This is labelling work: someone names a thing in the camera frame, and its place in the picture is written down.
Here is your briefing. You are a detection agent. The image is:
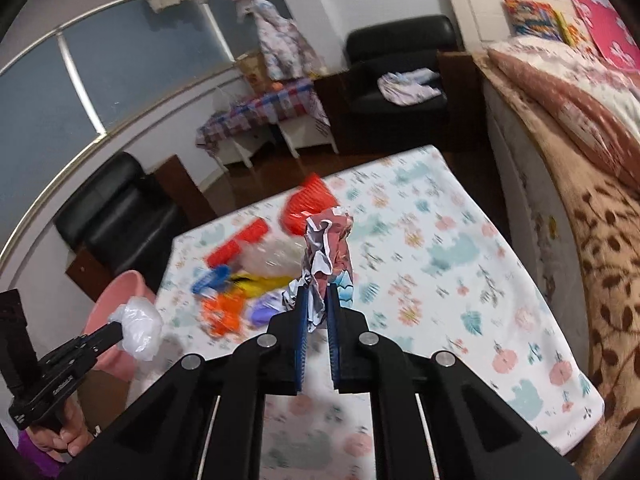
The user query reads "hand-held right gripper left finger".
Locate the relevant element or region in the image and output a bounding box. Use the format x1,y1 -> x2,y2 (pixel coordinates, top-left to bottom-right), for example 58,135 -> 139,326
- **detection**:
60,285 -> 309,480

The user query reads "person's left forearm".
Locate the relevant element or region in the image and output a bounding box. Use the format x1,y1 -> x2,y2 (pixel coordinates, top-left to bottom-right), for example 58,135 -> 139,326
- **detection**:
14,429 -> 65,480

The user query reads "checkered tablecloth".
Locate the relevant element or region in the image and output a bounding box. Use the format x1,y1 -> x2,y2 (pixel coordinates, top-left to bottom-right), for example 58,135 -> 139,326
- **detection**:
195,79 -> 332,150

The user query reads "brown paper bag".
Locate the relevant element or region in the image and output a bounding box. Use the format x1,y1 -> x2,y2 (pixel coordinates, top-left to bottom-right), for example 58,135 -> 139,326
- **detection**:
235,52 -> 272,95

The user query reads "person's left hand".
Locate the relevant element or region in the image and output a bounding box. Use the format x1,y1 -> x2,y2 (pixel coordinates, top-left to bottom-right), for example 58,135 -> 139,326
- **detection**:
29,394 -> 96,465

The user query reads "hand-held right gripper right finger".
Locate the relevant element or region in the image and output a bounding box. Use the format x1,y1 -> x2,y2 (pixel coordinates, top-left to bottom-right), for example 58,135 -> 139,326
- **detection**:
327,283 -> 583,480

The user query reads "yellow wrapper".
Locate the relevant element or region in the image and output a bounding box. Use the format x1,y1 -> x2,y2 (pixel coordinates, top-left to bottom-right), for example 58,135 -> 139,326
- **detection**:
229,272 -> 297,297

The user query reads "colourful patterned pillow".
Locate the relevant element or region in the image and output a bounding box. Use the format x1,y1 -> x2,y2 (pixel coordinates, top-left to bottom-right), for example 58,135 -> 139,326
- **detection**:
502,0 -> 567,42

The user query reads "red mesh bag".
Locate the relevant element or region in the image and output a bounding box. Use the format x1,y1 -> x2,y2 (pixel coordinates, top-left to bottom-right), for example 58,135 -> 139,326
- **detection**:
279,174 -> 342,237

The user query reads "blue wrapper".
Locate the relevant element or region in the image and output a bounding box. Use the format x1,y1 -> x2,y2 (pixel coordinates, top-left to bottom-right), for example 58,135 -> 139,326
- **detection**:
192,266 -> 234,297

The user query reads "white headboard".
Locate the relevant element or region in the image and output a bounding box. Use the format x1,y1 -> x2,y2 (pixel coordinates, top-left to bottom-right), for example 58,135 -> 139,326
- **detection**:
439,0 -> 577,55

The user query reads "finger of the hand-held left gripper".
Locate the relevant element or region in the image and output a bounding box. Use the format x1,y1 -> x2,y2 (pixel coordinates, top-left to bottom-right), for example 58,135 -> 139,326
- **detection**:
82,322 -> 125,362

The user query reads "pink flower pillow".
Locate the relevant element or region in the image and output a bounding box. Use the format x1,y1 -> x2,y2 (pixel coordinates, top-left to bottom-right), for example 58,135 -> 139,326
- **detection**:
567,0 -> 640,72

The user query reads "white side table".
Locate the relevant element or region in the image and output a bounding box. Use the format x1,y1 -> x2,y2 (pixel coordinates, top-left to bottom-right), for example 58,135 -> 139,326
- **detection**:
214,119 -> 340,172

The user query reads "clear plastic bag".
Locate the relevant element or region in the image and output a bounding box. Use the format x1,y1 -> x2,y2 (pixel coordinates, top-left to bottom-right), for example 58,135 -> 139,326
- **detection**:
239,237 -> 307,282

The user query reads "light printed garment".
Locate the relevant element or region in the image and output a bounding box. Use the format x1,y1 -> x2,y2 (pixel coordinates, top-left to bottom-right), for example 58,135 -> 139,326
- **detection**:
377,69 -> 447,107

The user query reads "purple wrapper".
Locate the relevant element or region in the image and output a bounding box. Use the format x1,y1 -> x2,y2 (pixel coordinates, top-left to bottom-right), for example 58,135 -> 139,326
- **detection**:
252,294 -> 287,332

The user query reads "floral tablecloth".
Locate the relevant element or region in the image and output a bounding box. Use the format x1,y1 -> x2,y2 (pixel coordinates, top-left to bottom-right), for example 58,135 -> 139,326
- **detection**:
154,145 -> 607,480

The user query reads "pink plastic bin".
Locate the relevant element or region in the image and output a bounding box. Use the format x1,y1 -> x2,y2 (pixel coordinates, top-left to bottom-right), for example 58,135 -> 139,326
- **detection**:
84,270 -> 162,387

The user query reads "white plastic bag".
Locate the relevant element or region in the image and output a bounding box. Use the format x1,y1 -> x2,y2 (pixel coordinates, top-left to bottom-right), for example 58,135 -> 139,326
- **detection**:
107,297 -> 164,362

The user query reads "red foam fruit net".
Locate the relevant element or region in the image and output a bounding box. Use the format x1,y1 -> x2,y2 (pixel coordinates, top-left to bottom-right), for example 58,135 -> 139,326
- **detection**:
204,219 -> 272,269

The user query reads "large curved window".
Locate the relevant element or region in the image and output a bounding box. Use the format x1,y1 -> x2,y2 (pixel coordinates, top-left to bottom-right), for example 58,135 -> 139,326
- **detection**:
0,0 -> 238,261

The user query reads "black leather armchair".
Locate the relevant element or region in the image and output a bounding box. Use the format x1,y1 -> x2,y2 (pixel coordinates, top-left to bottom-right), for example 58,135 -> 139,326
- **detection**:
320,14 -> 484,157
54,152 -> 217,292

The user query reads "floral padded jacket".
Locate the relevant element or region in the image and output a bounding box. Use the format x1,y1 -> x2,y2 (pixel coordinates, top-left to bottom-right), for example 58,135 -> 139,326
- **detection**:
252,0 -> 327,82

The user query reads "printed wrapper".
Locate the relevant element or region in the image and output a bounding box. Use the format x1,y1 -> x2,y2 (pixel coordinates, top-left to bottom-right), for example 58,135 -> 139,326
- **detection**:
282,209 -> 357,335

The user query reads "orange wrapper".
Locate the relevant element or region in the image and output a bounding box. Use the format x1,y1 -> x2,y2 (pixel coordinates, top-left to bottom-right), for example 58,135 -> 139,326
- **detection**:
199,292 -> 247,340

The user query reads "pink quilt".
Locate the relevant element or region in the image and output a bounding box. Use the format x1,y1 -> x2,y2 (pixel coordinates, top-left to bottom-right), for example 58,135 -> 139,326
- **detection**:
487,42 -> 640,187

